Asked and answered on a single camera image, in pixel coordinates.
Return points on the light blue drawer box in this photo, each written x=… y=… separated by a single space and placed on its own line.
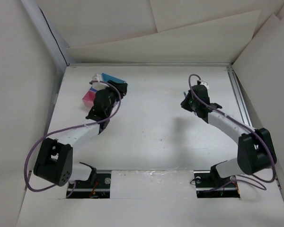
x=107 y=78

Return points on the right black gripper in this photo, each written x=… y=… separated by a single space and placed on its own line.
x=184 y=103

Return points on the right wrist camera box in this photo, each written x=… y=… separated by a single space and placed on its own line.
x=204 y=84

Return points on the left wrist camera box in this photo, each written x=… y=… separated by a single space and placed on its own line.
x=96 y=83

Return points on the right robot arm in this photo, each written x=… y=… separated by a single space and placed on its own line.
x=255 y=147

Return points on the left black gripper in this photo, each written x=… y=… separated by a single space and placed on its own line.
x=121 y=88

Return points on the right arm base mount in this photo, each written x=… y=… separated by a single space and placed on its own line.
x=207 y=187

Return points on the pink drawer box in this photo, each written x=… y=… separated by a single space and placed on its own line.
x=88 y=99

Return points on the aluminium rail right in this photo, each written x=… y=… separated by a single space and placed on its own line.
x=244 y=114

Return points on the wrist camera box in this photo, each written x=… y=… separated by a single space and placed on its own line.
x=96 y=83
x=204 y=84

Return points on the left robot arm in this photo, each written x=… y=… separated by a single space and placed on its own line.
x=54 y=162

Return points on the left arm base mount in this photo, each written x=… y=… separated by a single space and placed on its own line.
x=99 y=190

